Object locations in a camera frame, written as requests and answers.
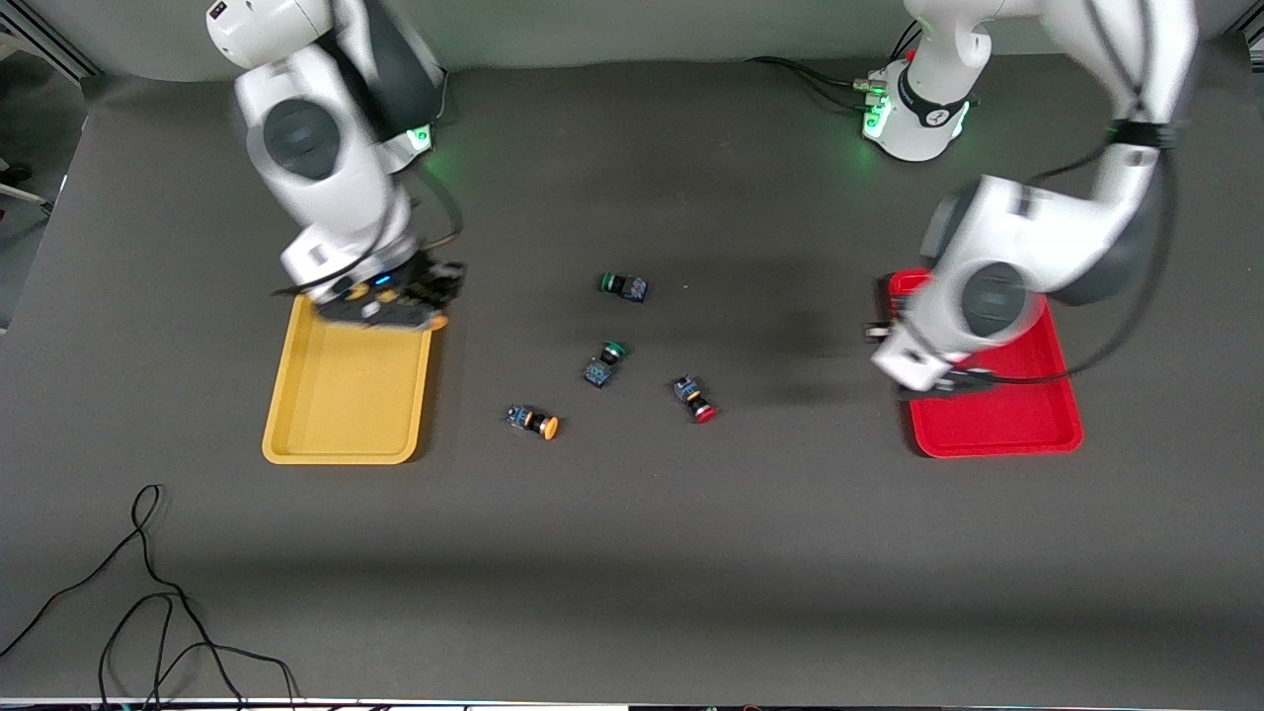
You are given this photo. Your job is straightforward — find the black left arm base cables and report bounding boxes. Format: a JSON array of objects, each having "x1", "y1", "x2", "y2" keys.
[{"x1": 747, "y1": 22, "x2": 921, "y2": 112}]

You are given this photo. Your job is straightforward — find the thin black loose cable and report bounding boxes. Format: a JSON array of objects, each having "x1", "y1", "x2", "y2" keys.
[{"x1": 0, "y1": 483, "x2": 299, "y2": 710}]

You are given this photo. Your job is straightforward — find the red push button switch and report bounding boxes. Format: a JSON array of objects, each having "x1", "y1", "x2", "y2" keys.
[{"x1": 672, "y1": 375, "x2": 718, "y2": 425}]

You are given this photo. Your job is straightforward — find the dark grey table mat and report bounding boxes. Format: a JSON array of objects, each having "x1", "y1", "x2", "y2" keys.
[{"x1": 0, "y1": 39, "x2": 1264, "y2": 708}]

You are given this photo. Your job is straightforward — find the yellow plastic tray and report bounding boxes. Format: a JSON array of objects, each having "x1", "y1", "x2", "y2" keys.
[{"x1": 262, "y1": 291, "x2": 436, "y2": 465}]

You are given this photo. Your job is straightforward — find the aluminium frame rail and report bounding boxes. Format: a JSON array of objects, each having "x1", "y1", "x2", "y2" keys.
[{"x1": 0, "y1": 0, "x2": 102, "y2": 82}]

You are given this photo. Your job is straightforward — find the red plastic tray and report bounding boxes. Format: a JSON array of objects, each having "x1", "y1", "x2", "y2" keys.
[{"x1": 888, "y1": 269, "x2": 1085, "y2": 459}]

